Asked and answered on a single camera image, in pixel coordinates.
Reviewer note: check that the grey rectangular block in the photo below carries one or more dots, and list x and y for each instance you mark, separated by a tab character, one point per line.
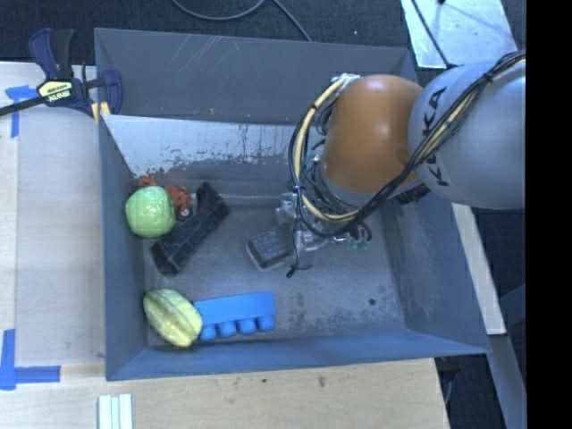
268	246

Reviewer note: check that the grey metal bin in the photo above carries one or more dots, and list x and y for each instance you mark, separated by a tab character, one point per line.
339	293

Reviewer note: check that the blue toy block with pegs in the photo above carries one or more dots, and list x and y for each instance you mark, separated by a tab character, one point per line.
234	308

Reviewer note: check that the dark green flat block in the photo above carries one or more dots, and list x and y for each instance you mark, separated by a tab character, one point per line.
192	233

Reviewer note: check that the orange-red toy vehicle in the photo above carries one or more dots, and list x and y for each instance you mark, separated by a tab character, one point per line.
180	199

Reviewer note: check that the yellow toy star fruit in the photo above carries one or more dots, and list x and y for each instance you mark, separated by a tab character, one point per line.
172	317

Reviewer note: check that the light green toy cabbage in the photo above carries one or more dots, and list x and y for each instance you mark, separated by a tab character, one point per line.
149	212

